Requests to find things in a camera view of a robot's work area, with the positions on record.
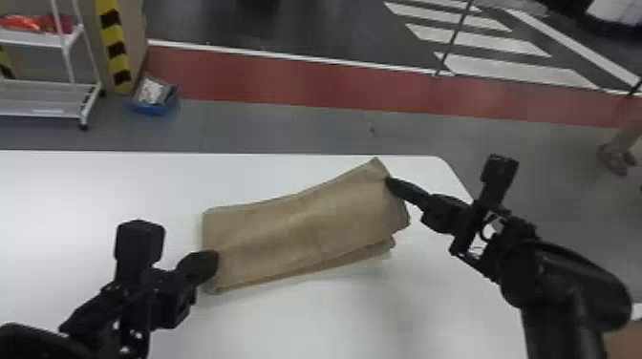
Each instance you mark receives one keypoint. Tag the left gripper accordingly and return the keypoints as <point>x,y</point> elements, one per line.
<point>170,301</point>

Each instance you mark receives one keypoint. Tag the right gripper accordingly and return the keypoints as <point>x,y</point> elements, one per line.
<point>449,214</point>

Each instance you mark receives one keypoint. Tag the beige towel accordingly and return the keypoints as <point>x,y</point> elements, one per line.
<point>311,230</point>

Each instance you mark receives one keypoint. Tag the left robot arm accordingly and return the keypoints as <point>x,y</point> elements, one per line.
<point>85,321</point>

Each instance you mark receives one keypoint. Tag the blue tray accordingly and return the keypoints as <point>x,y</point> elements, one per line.
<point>153,95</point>

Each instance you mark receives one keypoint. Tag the person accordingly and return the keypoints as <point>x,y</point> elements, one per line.
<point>618,153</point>

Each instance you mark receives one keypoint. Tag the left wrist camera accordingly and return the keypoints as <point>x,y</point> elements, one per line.
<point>139,245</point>

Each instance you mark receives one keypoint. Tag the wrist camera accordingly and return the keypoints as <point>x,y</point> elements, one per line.
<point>139,245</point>
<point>497,178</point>

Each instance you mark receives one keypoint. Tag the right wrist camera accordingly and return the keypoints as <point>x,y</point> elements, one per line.
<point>497,178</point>

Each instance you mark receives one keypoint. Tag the yellow black striped post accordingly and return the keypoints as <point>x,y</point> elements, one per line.
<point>116,50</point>

